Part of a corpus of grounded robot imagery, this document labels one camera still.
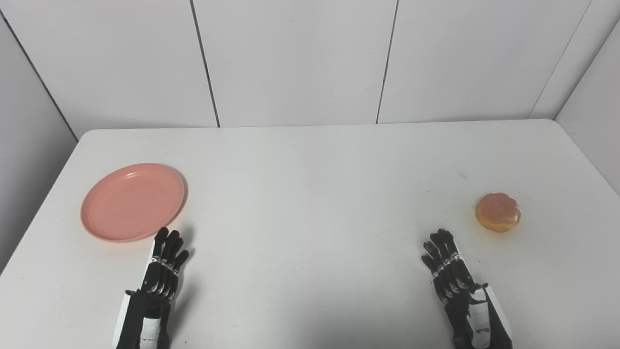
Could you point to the golden cream puff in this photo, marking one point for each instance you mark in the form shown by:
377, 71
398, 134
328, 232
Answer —
498, 212

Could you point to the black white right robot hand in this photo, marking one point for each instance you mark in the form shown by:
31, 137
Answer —
460, 295

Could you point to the pink round plate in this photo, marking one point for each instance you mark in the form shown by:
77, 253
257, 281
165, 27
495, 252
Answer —
131, 201

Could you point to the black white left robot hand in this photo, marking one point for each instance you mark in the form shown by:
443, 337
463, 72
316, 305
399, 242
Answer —
154, 291

